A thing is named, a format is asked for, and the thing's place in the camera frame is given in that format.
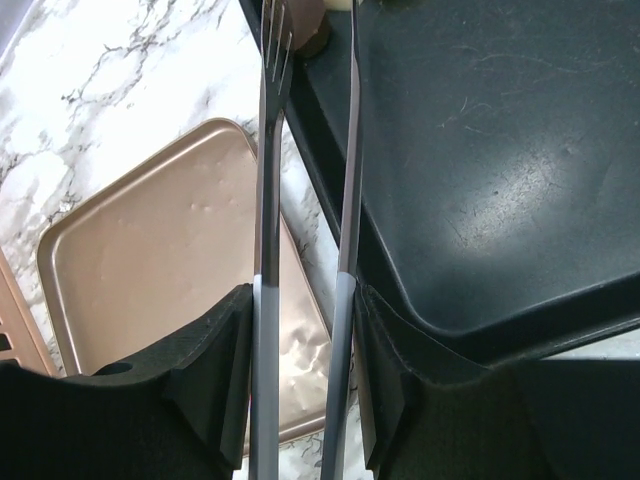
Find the rose gold tin lid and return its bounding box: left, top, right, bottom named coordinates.
left=37, top=117, right=334, bottom=444

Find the cream round chocolate piece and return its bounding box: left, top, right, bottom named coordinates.
left=324, top=0, right=353, bottom=11

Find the dark chocolate top piece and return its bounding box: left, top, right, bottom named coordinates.
left=288, top=0, right=331, bottom=58

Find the black plastic tray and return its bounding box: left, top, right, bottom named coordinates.
left=287, top=1, right=639, bottom=370

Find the peach plastic desk organizer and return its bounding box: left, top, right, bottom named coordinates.
left=0, top=253, right=59, bottom=377

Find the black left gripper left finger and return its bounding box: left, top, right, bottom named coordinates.
left=89, top=283, right=254, bottom=469

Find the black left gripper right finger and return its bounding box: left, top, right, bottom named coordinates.
left=352, top=285, right=511, bottom=474

